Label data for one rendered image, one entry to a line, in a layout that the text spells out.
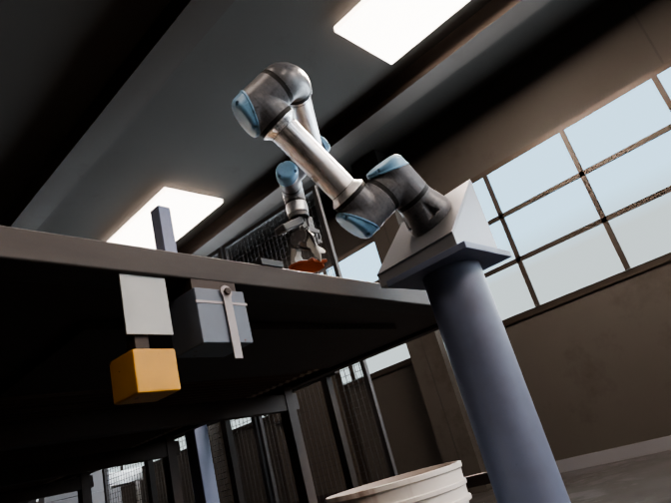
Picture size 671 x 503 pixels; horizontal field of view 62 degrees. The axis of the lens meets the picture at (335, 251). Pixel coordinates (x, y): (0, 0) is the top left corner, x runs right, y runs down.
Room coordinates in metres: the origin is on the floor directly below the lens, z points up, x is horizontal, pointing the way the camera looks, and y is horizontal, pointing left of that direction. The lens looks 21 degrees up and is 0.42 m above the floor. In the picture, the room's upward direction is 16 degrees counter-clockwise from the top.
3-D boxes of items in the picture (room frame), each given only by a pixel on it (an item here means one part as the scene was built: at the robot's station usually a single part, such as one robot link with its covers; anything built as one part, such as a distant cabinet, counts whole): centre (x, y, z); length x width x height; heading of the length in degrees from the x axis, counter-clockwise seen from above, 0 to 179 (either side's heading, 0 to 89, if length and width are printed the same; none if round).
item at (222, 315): (1.14, 0.30, 0.77); 0.14 x 0.11 x 0.18; 146
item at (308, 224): (1.77, 0.09, 1.19); 0.09 x 0.08 x 0.12; 145
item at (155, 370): (0.99, 0.39, 0.74); 0.09 x 0.08 x 0.24; 146
